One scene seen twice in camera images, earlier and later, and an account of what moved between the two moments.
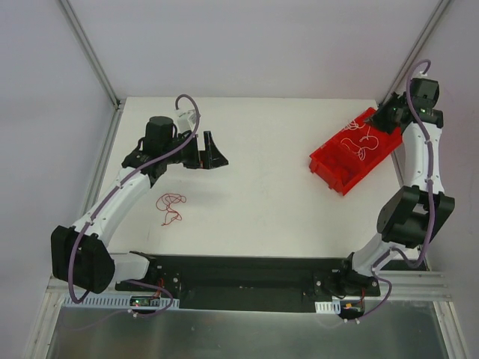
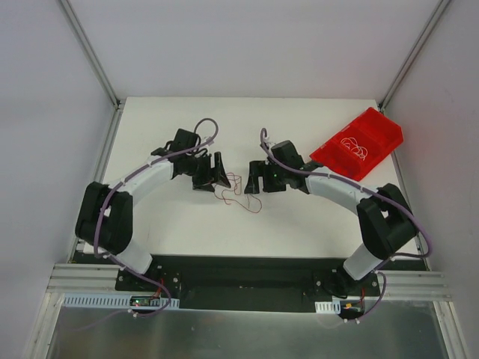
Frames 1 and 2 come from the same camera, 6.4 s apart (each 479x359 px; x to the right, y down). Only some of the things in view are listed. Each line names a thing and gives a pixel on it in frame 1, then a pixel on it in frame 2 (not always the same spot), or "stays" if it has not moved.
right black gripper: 384,115 -> 260,176
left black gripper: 200,150 -> 212,171
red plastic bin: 352,152 stays
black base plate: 251,283 stays
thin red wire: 163,203 -> 231,192
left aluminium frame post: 81,34 stays
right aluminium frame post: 415,50 stays
